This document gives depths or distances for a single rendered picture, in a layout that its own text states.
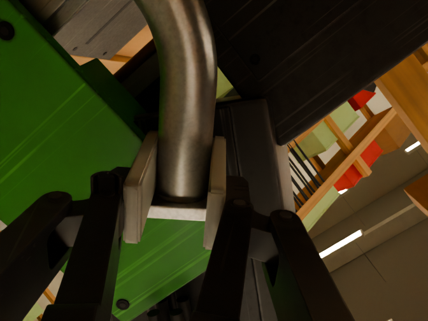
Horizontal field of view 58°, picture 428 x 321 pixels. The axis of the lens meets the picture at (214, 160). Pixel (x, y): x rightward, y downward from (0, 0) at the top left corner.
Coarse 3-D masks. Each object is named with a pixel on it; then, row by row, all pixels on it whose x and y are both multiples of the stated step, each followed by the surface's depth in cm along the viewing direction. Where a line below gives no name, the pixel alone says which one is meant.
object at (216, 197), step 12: (216, 144) 21; (216, 156) 19; (216, 168) 18; (216, 180) 17; (216, 192) 16; (216, 204) 16; (216, 216) 16; (204, 228) 17; (216, 228) 17; (204, 240) 17
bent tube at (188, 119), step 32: (160, 0) 18; (192, 0) 18; (160, 32) 18; (192, 32) 18; (160, 64) 19; (192, 64) 19; (160, 96) 20; (192, 96) 19; (160, 128) 20; (192, 128) 20; (160, 160) 21; (192, 160) 20; (160, 192) 21; (192, 192) 21
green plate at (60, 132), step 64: (0, 0) 21; (0, 64) 22; (64, 64) 22; (0, 128) 23; (64, 128) 23; (128, 128) 23; (0, 192) 25; (128, 256) 27; (192, 256) 27; (128, 320) 29
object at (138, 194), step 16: (144, 144) 20; (144, 160) 18; (128, 176) 17; (144, 176) 17; (128, 192) 16; (144, 192) 17; (128, 208) 16; (144, 208) 18; (128, 224) 17; (144, 224) 18; (128, 240) 17
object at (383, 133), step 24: (216, 96) 304; (360, 96) 379; (336, 120) 355; (384, 120) 372; (288, 144) 312; (312, 144) 346; (360, 144) 349; (384, 144) 393; (336, 168) 328; (360, 168) 349; (312, 192) 339; (336, 192) 334; (312, 216) 315
